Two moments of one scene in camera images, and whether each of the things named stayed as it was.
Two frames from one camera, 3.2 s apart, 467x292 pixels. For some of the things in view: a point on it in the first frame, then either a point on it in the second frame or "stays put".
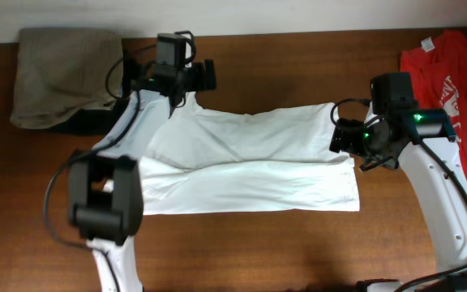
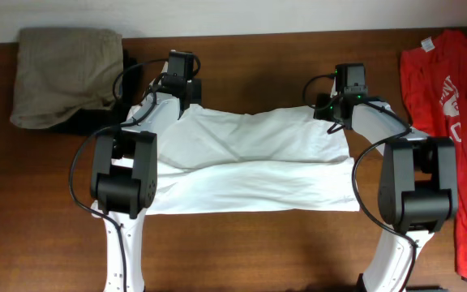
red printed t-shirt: [453, 70] stays put
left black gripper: [200, 79] -> [197, 85]
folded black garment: [95, 122] stays put
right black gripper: [347, 141] -> [322, 109]
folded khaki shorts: [59, 70] stays put
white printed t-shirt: [289, 159] stays put
